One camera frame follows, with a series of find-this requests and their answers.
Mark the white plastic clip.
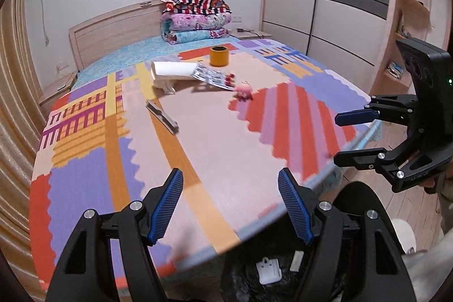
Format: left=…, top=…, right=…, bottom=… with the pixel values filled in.
left=257, top=258, right=283, bottom=285

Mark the wooden nightstand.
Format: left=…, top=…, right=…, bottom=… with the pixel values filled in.
left=38, top=70, right=80, bottom=109
left=230, top=28, right=273, bottom=41

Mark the grey bar tool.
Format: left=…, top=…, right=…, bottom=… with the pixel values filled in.
left=146, top=100, right=178, bottom=135

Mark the yellow tape roll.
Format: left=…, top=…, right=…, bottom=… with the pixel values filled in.
left=210, top=46, right=229, bottom=67

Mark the silver blister pack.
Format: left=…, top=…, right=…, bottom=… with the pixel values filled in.
left=190, top=63, right=237, bottom=91

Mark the pink printed folded quilt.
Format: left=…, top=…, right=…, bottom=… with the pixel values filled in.
left=160, top=12, right=233, bottom=45

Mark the small pink toy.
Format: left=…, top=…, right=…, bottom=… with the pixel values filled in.
left=232, top=83, right=255, bottom=102

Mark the wooden bed headboard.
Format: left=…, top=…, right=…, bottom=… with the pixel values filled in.
left=68, top=0, right=167, bottom=71

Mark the colourful foam puzzle mat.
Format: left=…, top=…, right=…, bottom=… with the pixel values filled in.
left=29, top=38, right=372, bottom=290

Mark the white paper roll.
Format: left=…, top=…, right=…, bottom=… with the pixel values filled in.
left=151, top=61, right=199, bottom=95

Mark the sliding door wardrobe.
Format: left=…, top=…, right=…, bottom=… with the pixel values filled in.
left=260, top=0, right=399, bottom=95

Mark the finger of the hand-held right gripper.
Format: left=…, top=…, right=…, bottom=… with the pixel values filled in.
left=335, top=94, right=420, bottom=127
left=334, top=128, right=430, bottom=194

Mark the small white strip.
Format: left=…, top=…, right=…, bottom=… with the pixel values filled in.
left=290, top=251, right=304, bottom=271

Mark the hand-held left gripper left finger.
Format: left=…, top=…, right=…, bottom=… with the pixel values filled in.
left=46, top=168, right=185, bottom=302

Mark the stack of books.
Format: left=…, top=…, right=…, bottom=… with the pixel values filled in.
left=386, top=61, right=406, bottom=78

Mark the striped folded blanket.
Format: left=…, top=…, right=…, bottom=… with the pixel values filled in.
left=161, top=0, right=230, bottom=17

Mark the person's leg in light trousers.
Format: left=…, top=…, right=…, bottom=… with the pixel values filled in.
left=393, top=219, right=453, bottom=302

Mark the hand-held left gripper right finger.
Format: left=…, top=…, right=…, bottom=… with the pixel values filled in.
left=278, top=168, right=416, bottom=302

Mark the wall cable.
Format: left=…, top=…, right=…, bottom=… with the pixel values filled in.
left=40, top=0, right=51, bottom=45

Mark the wooden shelf unit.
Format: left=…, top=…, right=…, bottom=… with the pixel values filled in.
left=368, top=0, right=447, bottom=105

